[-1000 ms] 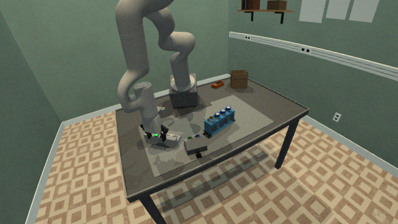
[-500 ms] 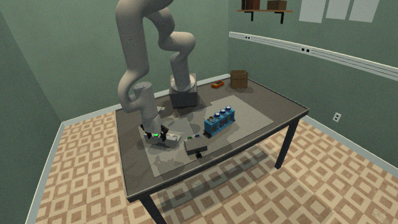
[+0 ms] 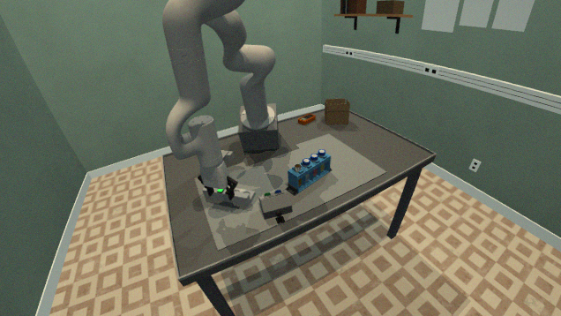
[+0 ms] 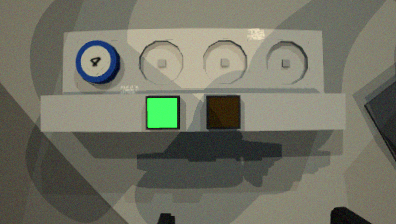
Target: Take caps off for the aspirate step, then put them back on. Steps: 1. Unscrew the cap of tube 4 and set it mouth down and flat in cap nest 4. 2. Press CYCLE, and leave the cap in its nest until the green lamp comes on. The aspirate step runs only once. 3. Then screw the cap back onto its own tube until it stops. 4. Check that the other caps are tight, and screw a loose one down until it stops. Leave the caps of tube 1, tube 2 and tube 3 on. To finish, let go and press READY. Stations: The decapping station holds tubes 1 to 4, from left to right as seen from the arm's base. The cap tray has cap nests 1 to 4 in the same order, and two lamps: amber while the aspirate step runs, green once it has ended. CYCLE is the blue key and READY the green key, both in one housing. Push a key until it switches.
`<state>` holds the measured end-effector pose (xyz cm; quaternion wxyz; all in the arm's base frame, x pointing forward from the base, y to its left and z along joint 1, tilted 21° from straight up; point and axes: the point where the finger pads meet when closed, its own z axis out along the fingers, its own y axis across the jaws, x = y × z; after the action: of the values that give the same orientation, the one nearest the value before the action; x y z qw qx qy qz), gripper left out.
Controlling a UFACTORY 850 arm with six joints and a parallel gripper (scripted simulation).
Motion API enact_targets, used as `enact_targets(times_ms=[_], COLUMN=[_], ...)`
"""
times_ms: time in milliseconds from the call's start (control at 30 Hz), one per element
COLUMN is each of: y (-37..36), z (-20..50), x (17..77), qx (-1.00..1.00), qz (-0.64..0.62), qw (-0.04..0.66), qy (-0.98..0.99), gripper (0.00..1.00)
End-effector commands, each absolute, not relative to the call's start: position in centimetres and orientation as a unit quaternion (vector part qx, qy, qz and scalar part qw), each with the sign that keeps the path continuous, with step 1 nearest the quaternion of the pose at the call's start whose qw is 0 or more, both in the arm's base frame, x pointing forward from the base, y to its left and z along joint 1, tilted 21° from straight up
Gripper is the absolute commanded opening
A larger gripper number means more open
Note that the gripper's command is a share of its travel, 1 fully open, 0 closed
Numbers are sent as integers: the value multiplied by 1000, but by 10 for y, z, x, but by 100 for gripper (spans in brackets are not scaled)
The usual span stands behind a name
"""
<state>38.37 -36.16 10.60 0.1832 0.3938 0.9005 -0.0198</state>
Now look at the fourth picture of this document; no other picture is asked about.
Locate grey control box with green and blue buttons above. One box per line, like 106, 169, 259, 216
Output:
364, 81, 396, 162

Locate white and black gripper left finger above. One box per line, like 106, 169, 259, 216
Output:
157, 213, 175, 224

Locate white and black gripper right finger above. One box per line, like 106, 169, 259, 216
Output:
330, 207, 372, 224

